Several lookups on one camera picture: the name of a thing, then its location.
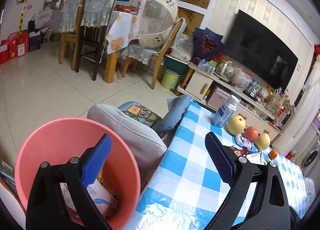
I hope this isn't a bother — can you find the cream tv cabinet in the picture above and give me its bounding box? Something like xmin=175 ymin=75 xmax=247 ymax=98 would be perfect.
xmin=176 ymin=63 xmax=282 ymax=140

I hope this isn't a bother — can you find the electric kettle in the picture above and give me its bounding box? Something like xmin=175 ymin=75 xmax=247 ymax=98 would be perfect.
xmin=215 ymin=60 xmax=233 ymax=78

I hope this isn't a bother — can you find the pink storage box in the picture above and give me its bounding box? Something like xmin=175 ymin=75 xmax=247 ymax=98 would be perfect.
xmin=207 ymin=87 xmax=231 ymax=109

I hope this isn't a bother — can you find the grey cushion stool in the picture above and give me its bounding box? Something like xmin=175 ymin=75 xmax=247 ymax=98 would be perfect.
xmin=87 ymin=104 xmax=168 ymax=170

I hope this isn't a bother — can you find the yellow pear left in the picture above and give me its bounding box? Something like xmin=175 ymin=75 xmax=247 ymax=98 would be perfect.
xmin=226 ymin=114 xmax=247 ymax=135

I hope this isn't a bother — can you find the red apple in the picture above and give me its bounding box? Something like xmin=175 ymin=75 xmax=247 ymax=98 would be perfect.
xmin=243 ymin=126 xmax=259 ymax=143

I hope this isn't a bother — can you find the green trash bin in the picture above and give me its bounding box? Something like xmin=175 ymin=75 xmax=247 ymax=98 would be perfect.
xmin=161 ymin=69 xmax=181 ymax=91

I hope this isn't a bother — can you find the mesh food cover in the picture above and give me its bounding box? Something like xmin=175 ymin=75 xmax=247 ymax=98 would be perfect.
xmin=135 ymin=0 xmax=178 ymax=49

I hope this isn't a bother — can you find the yellow pear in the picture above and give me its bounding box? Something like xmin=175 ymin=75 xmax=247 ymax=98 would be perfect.
xmin=226 ymin=114 xmax=247 ymax=135
xmin=255 ymin=132 xmax=271 ymax=150

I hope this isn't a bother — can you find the red snack wrapper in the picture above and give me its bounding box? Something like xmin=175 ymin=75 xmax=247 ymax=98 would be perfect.
xmin=230 ymin=146 xmax=249 ymax=157

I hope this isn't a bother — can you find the white blue milk bottle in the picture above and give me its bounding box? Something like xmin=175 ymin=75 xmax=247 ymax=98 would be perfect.
xmin=212 ymin=95 xmax=239 ymax=128

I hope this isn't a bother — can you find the blue cushion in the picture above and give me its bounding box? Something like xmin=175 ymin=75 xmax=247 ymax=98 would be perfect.
xmin=153 ymin=95 xmax=191 ymax=138

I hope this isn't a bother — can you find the washing machine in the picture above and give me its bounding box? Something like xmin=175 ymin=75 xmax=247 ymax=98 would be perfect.
xmin=300 ymin=141 xmax=319 ymax=177

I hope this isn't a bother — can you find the wooden dining chair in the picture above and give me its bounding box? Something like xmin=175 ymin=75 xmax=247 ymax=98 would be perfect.
xmin=120 ymin=18 xmax=187 ymax=89

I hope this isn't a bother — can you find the black flat television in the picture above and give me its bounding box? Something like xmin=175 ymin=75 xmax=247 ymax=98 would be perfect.
xmin=224 ymin=10 xmax=298 ymax=91

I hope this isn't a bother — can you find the yellow pear right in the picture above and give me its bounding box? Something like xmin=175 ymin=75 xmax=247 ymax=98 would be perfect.
xmin=255 ymin=132 xmax=271 ymax=150

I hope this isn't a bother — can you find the dark blue flower bouquet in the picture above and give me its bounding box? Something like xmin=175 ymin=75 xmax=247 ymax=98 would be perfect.
xmin=193 ymin=27 xmax=225 ymax=60

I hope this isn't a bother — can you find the white blue milk carton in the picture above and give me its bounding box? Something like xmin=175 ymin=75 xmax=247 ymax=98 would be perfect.
xmin=60 ymin=180 xmax=117 ymax=217

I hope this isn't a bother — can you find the blue white checkered tablecloth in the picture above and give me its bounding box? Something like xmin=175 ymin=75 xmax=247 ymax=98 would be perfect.
xmin=125 ymin=99 xmax=308 ymax=230

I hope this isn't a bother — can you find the small orange tangerine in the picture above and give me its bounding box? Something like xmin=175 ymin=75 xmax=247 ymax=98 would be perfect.
xmin=268 ymin=149 xmax=278 ymax=160

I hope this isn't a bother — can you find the white lace covered appliance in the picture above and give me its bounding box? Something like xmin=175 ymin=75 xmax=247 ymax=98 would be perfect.
xmin=272 ymin=56 xmax=319 ymax=156

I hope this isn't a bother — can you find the pink plastic bucket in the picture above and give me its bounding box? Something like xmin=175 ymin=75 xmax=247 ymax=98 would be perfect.
xmin=15 ymin=117 xmax=140 ymax=229

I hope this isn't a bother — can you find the dining table with cloth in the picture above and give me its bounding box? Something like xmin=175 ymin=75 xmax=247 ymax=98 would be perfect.
xmin=104 ymin=11 xmax=137 ymax=84

